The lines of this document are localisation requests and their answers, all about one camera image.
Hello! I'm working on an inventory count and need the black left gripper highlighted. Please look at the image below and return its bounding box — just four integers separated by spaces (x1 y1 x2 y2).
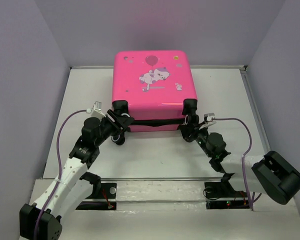
94 109 135 147

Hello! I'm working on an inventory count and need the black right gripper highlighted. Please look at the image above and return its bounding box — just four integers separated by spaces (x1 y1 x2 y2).
179 120 213 158

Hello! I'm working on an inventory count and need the pink hard-shell suitcase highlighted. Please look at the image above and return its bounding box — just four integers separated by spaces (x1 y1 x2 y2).
111 50 199 133

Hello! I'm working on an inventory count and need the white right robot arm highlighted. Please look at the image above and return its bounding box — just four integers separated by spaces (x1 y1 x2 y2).
178 124 300 205

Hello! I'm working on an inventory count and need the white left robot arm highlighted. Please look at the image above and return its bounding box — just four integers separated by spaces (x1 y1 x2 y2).
19 109 134 240

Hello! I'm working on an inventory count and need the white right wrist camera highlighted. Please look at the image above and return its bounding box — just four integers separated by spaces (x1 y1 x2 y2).
199 113 216 130

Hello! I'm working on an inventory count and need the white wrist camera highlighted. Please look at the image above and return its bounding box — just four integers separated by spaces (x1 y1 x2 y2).
199 113 216 130
85 101 106 124

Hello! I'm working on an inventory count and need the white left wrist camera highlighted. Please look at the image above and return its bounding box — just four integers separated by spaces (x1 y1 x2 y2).
85 101 106 124

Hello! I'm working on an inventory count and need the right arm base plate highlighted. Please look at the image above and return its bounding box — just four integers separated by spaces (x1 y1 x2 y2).
202 181 250 210

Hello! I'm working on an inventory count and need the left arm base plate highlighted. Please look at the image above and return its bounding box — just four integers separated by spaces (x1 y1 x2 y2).
76 182 117 211

